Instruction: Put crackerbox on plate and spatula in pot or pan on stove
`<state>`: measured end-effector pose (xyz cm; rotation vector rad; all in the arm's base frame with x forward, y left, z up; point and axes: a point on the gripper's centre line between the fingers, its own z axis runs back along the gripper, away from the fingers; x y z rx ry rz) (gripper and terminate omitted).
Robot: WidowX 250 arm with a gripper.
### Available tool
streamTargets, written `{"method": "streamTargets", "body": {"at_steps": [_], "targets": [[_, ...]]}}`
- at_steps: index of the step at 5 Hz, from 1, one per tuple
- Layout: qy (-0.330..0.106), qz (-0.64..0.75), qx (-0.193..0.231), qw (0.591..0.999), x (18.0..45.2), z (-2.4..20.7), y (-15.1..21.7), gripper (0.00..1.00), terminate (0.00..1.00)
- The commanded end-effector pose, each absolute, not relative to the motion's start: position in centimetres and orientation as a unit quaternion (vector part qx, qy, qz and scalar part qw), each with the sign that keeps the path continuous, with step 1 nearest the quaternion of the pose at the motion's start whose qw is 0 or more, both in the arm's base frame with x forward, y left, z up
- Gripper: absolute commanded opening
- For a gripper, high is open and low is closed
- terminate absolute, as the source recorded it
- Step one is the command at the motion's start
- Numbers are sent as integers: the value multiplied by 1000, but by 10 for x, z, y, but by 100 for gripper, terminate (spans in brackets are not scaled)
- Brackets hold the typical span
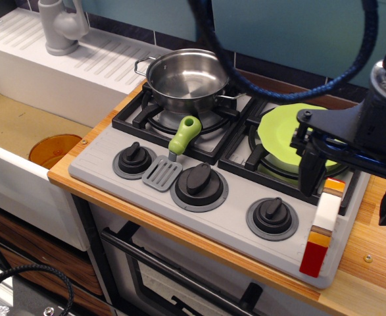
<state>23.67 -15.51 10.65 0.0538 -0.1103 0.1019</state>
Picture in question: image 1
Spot black burner grate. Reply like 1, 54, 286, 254
218, 98, 362, 217
112, 83, 250, 165

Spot wooden drawer fronts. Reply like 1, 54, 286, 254
0, 208, 114, 315

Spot light green plate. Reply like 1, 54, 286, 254
257, 103, 349, 172

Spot white sink unit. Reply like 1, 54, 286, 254
0, 9, 164, 251

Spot grey toy faucet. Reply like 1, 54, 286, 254
38, 0, 89, 56

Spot stainless steel pot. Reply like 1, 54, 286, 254
134, 49, 245, 115

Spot black right burner grate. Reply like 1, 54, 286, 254
218, 98, 362, 217

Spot black braided foreground cable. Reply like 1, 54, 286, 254
0, 264, 74, 316

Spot green handled grey spatula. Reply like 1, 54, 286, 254
142, 116, 202, 192

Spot toy oven door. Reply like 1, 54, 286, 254
90, 203, 345, 316

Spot black middle stove knob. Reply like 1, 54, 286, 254
170, 163, 229, 213

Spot black oven door handle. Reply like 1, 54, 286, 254
101, 228, 262, 315

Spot black stove knob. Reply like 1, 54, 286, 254
112, 142, 157, 180
246, 197, 299, 242
170, 163, 229, 213

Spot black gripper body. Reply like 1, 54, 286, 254
291, 105, 386, 179

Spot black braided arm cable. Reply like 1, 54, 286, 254
187, 0, 379, 102

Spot red white cracker box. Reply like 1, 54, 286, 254
299, 178, 346, 278

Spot black right stove knob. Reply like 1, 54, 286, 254
246, 197, 299, 242

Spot grey toy stove top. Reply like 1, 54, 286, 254
68, 122, 370, 288

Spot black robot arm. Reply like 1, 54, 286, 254
291, 55, 386, 226

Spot black left burner grate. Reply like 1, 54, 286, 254
112, 83, 250, 165

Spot black left stove knob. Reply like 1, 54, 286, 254
112, 142, 157, 180

